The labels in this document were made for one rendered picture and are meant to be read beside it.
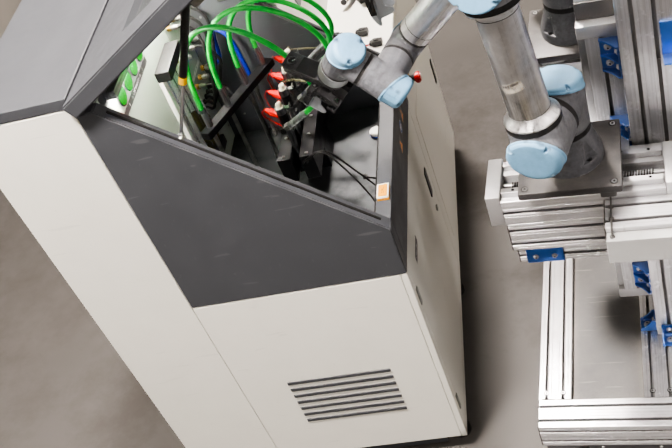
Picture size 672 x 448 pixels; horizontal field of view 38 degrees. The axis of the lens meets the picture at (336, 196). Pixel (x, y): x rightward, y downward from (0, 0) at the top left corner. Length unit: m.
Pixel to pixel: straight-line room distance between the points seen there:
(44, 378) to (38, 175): 1.66
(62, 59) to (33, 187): 0.31
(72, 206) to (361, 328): 0.80
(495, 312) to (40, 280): 1.98
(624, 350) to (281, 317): 0.99
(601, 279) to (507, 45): 1.37
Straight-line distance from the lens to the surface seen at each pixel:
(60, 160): 2.32
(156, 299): 2.60
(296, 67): 2.22
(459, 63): 4.44
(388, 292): 2.49
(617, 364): 2.89
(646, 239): 2.17
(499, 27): 1.84
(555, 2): 2.53
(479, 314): 3.35
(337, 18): 3.08
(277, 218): 2.32
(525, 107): 1.94
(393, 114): 2.66
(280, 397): 2.87
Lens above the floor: 2.53
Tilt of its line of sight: 40 degrees down
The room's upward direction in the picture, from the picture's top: 22 degrees counter-clockwise
